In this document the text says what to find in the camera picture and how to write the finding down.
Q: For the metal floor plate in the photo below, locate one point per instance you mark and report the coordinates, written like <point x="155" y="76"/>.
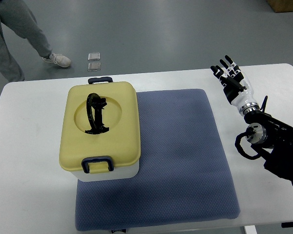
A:
<point x="94" y="66"/>
<point x="94" y="56"/>

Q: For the upper metal floor plate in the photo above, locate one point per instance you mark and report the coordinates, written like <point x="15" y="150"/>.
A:
<point x="94" y="56"/>

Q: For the white sneaker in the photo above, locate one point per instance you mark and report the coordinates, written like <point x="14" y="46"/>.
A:
<point x="57" y="59"/>

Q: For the black table control panel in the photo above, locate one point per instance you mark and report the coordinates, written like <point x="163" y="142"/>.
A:
<point x="287" y="225"/>

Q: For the blue padded mat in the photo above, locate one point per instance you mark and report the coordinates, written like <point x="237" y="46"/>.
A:
<point x="183" y="176"/>

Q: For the lower metal floor plate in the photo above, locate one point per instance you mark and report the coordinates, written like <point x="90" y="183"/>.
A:
<point x="94" y="66"/>

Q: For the cardboard box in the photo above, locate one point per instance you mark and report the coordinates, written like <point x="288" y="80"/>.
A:
<point x="281" y="6"/>

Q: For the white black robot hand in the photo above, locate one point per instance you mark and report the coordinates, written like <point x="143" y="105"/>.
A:
<point x="236" y="86"/>

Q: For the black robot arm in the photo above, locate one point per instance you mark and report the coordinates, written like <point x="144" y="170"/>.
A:
<point x="267" y="138"/>

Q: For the white table leg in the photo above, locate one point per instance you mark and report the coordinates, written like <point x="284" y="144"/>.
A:
<point x="250" y="229"/>

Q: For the white storage box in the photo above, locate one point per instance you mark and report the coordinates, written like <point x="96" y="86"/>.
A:
<point x="112" y="173"/>

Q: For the yellow box lid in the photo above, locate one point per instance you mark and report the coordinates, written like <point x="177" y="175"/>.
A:
<point x="101" y="130"/>

